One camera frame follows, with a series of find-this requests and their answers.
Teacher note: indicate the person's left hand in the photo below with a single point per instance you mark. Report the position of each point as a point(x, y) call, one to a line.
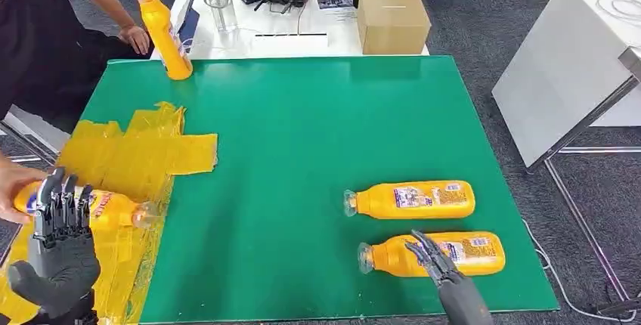
point(135, 38)

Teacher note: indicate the person's right hand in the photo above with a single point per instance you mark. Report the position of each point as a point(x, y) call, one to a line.
point(10, 182)

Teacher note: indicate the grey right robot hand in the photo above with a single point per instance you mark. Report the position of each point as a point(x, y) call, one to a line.
point(463, 302)

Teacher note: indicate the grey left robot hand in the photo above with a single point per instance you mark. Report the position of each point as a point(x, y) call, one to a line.
point(60, 272)

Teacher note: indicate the orange drink bottle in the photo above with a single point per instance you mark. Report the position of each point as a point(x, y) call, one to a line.
point(380, 202)
point(390, 257)
point(162, 37)
point(112, 210)

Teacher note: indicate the person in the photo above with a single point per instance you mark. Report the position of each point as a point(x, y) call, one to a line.
point(30, 22)

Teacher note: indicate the yellow sheet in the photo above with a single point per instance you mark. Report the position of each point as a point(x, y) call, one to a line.
point(135, 157)

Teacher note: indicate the black floor power strip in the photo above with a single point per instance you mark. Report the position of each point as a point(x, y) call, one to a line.
point(618, 307)

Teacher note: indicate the green table mat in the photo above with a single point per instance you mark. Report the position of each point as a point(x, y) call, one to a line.
point(300, 122)

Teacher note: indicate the white desk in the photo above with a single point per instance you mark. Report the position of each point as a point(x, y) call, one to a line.
point(340, 32)

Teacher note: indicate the brown cardboard box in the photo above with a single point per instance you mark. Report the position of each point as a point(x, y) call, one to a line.
point(393, 25)

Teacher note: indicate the white side table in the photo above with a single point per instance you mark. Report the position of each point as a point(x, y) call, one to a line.
point(561, 62)

